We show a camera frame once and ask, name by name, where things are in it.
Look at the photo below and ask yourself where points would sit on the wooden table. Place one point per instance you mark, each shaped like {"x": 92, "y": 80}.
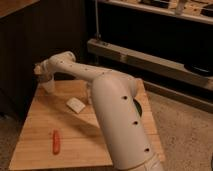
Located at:
{"x": 82, "y": 146}

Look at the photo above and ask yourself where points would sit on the long metal shelf rail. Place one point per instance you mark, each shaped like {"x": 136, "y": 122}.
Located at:
{"x": 150, "y": 63}

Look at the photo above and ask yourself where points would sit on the white eraser block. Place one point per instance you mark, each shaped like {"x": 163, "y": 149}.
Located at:
{"x": 75, "y": 104}

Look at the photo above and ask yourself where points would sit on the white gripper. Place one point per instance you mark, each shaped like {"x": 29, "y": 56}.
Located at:
{"x": 42, "y": 71}

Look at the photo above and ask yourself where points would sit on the dark green round object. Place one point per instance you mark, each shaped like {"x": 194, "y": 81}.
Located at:
{"x": 138, "y": 107}

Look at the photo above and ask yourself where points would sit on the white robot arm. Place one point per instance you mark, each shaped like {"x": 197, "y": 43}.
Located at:
{"x": 112, "y": 96}

